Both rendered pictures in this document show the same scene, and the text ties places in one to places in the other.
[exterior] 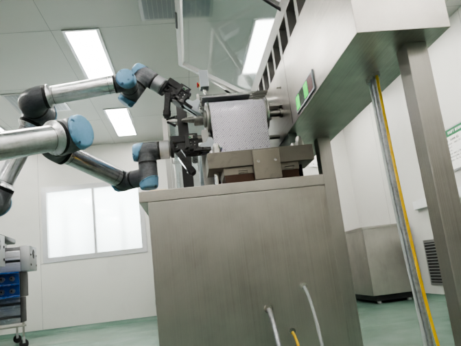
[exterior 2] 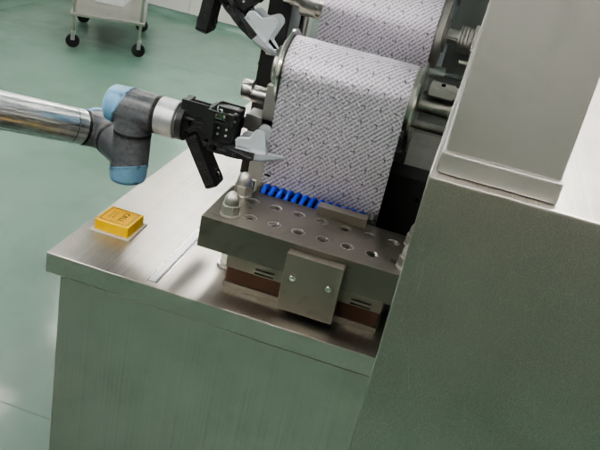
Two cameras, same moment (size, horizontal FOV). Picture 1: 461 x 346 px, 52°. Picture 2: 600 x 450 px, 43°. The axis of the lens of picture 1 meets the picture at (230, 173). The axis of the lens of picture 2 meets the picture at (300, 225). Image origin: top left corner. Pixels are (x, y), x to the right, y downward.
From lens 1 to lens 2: 125 cm
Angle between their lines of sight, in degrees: 40
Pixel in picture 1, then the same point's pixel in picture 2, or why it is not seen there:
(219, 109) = (303, 71)
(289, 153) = (368, 281)
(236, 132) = (322, 137)
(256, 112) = (382, 108)
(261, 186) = (271, 337)
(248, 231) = (222, 395)
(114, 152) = not seen: outside the picture
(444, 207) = not seen: outside the picture
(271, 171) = (312, 305)
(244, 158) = (272, 254)
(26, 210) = not seen: outside the picture
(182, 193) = (122, 287)
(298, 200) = (334, 389)
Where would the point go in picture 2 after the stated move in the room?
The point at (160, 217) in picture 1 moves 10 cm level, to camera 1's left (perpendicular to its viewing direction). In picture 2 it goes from (78, 309) to (32, 289)
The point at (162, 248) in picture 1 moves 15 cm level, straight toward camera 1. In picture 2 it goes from (73, 355) to (31, 403)
